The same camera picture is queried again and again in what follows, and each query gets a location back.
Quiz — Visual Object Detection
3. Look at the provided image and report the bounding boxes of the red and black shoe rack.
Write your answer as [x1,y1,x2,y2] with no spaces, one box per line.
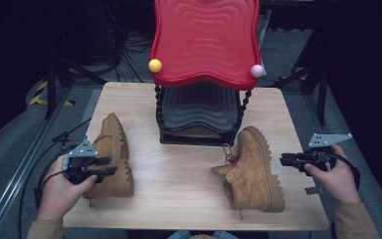
[148,0,266,147]

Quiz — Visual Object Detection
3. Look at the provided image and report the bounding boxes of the person's left hand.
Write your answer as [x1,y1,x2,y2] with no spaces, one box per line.
[37,153,98,221]

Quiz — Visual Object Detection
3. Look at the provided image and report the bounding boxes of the black metal stand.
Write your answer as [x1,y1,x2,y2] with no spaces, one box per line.
[43,54,107,120]
[272,63,330,126]

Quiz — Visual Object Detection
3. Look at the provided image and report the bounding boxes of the tangle of black cables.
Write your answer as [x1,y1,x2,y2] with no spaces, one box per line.
[111,29,154,84]

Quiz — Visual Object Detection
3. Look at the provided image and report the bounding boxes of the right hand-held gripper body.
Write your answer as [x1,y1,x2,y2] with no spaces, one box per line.
[297,132,353,172]

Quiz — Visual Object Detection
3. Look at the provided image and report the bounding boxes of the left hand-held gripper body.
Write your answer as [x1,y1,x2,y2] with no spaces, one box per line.
[63,138,99,185]

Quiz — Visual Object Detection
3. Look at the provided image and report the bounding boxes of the person's blue jeans legs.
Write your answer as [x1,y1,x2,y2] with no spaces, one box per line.
[167,230,240,239]

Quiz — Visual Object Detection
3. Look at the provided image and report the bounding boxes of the person's right hand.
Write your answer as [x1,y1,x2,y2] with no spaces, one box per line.
[303,143,361,204]

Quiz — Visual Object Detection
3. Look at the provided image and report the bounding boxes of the tan suede lace-up boot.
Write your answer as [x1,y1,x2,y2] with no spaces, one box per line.
[211,124,287,221]
[83,112,135,209]

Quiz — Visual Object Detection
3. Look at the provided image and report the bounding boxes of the yellow and black floor tape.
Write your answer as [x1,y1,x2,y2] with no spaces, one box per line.
[28,81,76,108]

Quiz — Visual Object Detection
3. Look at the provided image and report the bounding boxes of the black floor cable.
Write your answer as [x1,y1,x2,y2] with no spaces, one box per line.
[17,118,93,239]

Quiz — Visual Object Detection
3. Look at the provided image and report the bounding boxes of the metal floor rail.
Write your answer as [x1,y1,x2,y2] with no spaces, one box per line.
[0,89,72,239]

